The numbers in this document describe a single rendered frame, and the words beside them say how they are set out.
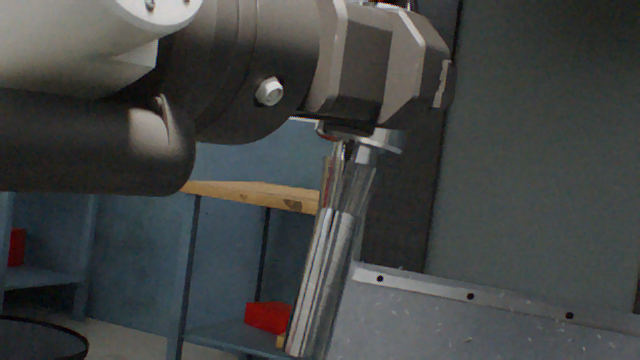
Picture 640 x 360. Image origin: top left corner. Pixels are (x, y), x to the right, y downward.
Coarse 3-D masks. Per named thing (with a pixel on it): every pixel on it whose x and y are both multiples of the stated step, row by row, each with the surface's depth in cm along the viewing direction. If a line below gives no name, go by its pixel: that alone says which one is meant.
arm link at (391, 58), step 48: (288, 0) 43; (336, 0) 46; (288, 48) 43; (336, 48) 46; (384, 48) 49; (432, 48) 49; (240, 96) 42; (288, 96) 44; (336, 96) 46; (384, 96) 49; (432, 96) 49; (240, 144) 47
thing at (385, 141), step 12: (324, 132) 55; (336, 132) 54; (348, 132) 54; (360, 132) 54; (372, 132) 54; (384, 132) 54; (396, 132) 54; (372, 144) 54; (384, 144) 54; (396, 144) 55
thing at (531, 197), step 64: (448, 0) 93; (512, 0) 91; (576, 0) 89; (512, 64) 91; (576, 64) 88; (448, 128) 93; (512, 128) 91; (576, 128) 88; (384, 192) 95; (448, 192) 93; (512, 192) 91; (576, 192) 88; (384, 256) 95; (448, 256) 93; (512, 256) 91; (576, 256) 88
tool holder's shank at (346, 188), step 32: (352, 160) 55; (320, 192) 55; (352, 192) 54; (320, 224) 55; (352, 224) 55; (320, 256) 55; (352, 256) 55; (320, 288) 55; (288, 320) 55; (320, 320) 54; (288, 352) 54; (320, 352) 54
